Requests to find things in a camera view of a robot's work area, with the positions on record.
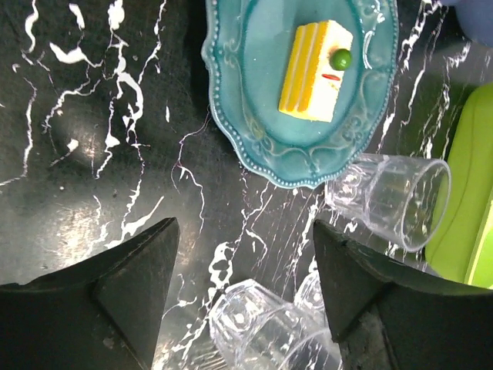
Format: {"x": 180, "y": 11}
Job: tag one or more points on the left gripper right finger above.
{"x": 386, "y": 315}

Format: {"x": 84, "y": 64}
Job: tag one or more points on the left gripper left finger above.
{"x": 102, "y": 313}

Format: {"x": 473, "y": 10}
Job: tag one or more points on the yellow cake slice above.
{"x": 319, "y": 57}

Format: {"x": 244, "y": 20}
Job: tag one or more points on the teal ceramic plate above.
{"x": 246, "y": 51}

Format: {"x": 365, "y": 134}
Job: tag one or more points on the lime green plastic tub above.
{"x": 461, "y": 249}

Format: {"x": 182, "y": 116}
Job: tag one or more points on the clear glass tumbler middle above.
{"x": 309, "y": 296}

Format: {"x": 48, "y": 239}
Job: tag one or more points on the clear glass tumbler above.
{"x": 399, "y": 198}
{"x": 309, "y": 296}
{"x": 255, "y": 329}

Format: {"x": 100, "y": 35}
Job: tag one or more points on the clear glass tumbler rear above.
{"x": 399, "y": 198}

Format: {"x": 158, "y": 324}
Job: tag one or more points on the clear glass tumbler left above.
{"x": 255, "y": 329}

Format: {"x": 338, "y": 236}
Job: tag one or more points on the trash bin with black liner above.
{"x": 475, "y": 19}

